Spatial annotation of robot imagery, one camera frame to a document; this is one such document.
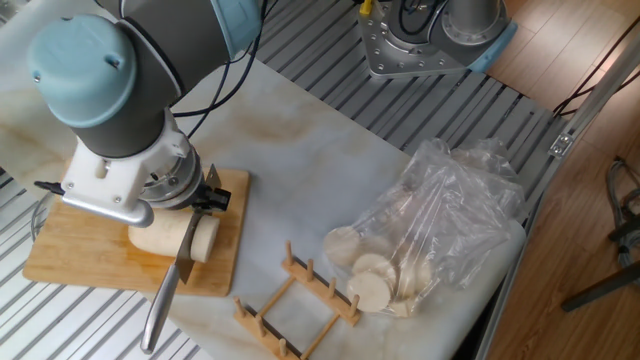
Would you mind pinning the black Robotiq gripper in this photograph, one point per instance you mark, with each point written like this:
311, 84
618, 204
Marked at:
199, 197

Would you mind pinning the large white radish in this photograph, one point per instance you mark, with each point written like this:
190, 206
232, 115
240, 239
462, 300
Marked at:
155, 235

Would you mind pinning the steel cleaver knife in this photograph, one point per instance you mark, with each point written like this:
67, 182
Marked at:
161, 305

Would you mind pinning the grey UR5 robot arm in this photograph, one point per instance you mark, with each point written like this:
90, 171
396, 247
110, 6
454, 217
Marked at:
125, 135

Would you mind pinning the white radish slice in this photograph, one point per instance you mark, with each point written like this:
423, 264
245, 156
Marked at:
375, 265
402, 307
369, 292
342, 247
415, 277

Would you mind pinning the wooden peg rack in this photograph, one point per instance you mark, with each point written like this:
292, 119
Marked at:
320, 289

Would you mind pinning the bamboo cutting board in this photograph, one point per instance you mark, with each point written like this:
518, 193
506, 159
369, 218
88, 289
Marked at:
75, 260

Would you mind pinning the clear plastic bag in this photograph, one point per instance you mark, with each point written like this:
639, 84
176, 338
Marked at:
450, 210

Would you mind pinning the small yellow object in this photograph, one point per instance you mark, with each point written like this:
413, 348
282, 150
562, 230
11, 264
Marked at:
366, 6

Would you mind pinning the black metal stand leg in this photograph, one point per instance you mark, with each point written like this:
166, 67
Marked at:
600, 287

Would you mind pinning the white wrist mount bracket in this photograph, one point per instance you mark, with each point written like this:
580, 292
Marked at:
110, 185

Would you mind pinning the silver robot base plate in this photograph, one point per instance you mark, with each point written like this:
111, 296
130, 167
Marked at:
385, 50

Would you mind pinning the silver corner bracket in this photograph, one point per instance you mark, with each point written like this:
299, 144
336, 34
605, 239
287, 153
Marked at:
560, 145

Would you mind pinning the aluminium frame beam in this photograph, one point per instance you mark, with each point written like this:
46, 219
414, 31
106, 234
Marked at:
600, 97

